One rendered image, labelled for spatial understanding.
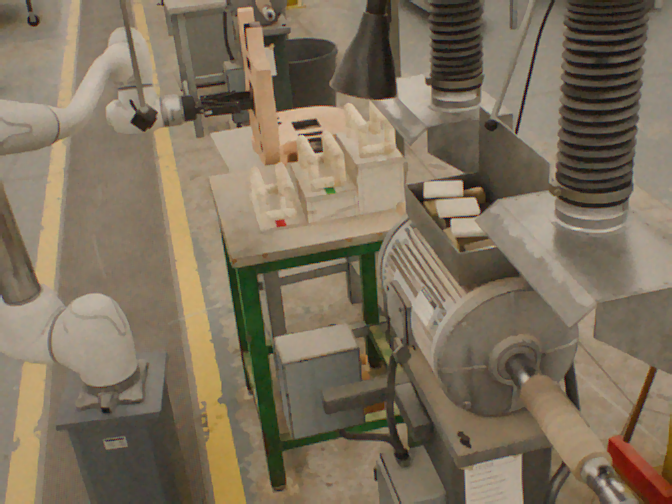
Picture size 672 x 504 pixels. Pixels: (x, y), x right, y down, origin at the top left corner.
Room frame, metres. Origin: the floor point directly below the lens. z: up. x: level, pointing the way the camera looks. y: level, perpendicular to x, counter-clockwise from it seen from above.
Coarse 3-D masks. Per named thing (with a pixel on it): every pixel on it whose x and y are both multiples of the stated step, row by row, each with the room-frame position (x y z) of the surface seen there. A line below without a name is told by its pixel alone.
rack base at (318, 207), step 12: (324, 168) 2.48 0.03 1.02; (300, 180) 2.41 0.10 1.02; (348, 180) 2.37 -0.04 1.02; (300, 192) 2.37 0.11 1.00; (312, 192) 2.31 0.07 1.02; (324, 192) 2.30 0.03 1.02; (348, 192) 2.30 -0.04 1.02; (300, 204) 2.39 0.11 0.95; (312, 204) 2.28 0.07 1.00; (324, 204) 2.29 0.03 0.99; (336, 204) 2.30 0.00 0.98; (348, 204) 2.30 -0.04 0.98; (312, 216) 2.28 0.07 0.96; (324, 216) 2.29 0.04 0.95; (336, 216) 2.30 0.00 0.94; (348, 216) 2.30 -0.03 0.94
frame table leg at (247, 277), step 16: (240, 272) 2.12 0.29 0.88; (240, 288) 2.12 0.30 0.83; (256, 288) 2.12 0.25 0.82; (256, 304) 2.12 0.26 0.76; (256, 320) 2.12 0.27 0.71; (256, 336) 2.12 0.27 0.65; (256, 352) 2.12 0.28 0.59; (256, 368) 2.12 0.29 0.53; (256, 384) 2.12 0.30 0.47; (272, 384) 2.13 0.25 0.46; (272, 400) 2.12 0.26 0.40; (272, 416) 2.12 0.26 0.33; (272, 432) 2.12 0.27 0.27; (272, 448) 2.12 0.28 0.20; (272, 464) 2.12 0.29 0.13; (272, 480) 2.12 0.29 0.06
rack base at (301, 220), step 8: (272, 200) 2.45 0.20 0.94; (280, 200) 2.44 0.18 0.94; (296, 200) 2.43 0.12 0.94; (256, 208) 2.40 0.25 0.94; (272, 208) 2.39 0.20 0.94; (280, 208) 2.39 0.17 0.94; (296, 208) 2.38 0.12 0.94; (256, 216) 2.34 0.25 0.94; (304, 216) 2.32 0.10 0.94; (264, 224) 2.29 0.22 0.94; (272, 224) 2.28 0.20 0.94; (288, 224) 2.27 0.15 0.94; (296, 224) 2.27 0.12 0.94; (304, 224) 2.28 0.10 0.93
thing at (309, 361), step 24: (288, 336) 1.43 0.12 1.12; (312, 336) 1.42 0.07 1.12; (336, 336) 1.41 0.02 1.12; (288, 360) 1.34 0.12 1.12; (312, 360) 1.35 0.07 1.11; (336, 360) 1.36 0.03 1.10; (360, 360) 1.37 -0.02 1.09; (288, 384) 1.34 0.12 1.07; (312, 384) 1.35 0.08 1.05; (336, 384) 1.36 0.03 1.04; (288, 408) 1.34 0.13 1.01; (312, 408) 1.35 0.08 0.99; (360, 408) 1.37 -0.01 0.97; (312, 432) 1.34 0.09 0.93
